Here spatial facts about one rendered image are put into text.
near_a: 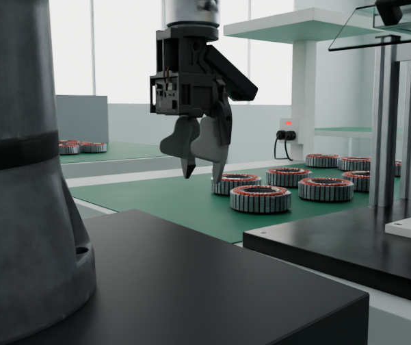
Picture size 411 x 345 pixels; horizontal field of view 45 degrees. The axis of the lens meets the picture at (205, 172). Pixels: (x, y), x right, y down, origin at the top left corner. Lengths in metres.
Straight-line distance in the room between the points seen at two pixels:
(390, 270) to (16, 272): 0.39
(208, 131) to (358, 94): 7.81
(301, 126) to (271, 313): 1.46
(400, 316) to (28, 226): 0.35
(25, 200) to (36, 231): 0.02
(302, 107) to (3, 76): 1.54
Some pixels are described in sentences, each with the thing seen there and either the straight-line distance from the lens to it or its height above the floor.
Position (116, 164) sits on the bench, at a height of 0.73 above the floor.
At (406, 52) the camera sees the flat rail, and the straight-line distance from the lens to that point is 0.88.
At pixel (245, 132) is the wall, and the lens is 6.55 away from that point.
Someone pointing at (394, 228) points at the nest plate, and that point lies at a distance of 0.70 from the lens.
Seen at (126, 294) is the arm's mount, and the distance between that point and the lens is 0.32.
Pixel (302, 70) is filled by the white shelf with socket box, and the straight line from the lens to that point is 1.76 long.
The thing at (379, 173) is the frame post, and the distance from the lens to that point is 0.90.
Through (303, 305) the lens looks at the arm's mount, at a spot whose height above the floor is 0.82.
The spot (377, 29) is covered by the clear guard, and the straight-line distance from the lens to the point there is 0.63.
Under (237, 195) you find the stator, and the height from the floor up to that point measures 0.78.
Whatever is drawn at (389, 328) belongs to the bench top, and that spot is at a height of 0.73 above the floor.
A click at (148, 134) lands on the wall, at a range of 5.62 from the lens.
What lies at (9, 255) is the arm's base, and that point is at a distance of 0.27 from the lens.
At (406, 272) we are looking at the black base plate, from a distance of 0.55.
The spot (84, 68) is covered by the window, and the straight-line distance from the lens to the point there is 5.27.
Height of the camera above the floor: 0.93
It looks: 7 degrees down
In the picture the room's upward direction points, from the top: straight up
